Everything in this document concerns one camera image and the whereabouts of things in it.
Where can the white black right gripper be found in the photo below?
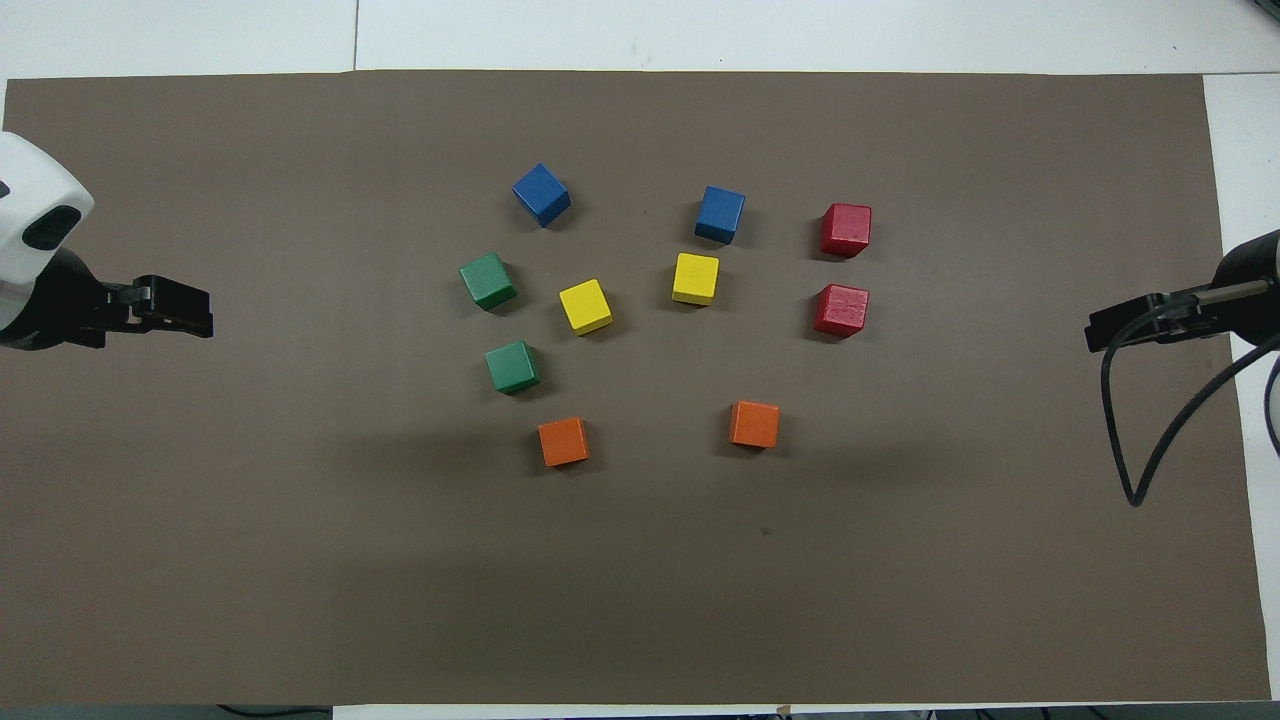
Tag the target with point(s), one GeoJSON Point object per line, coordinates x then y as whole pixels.
{"type": "Point", "coordinates": [1255, 315]}

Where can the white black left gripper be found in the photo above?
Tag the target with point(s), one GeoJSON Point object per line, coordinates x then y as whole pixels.
{"type": "Point", "coordinates": [30, 200]}

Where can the red wooden cube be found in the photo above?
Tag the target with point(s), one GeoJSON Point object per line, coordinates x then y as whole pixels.
{"type": "Point", "coordinates": [841, 309]}
{"type": "Point", "coordinates": [846, 229]}

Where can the green wooden cube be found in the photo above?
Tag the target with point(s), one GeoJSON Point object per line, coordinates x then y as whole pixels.
{"type": "Point", "coordinates": [488, 280]}
{"type": "Point", "coordinates": [512, 367]}

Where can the brown paper table mat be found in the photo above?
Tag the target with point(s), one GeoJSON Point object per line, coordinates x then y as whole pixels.
{"type": "Point", "coordinates": [300, 560]}

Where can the blue wooden cube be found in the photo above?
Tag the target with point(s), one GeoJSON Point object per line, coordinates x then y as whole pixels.
{"type": "Point", "coordinates": [541, 195]}
{"type": "Point", "coordinates": [720, 213]}

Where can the orange wooden cube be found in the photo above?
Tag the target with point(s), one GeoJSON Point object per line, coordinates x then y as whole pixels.
{"type": "Point", "coordinates": [754, 424]}
{"type": "Point", "coordinates": [563, 441]}

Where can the yellow wooden cube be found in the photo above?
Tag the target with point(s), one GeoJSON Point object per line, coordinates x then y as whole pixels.
{"type": "Point", "coordinates": [585, 305]}
{"type": "Point", "coordinates": [696, 278]}

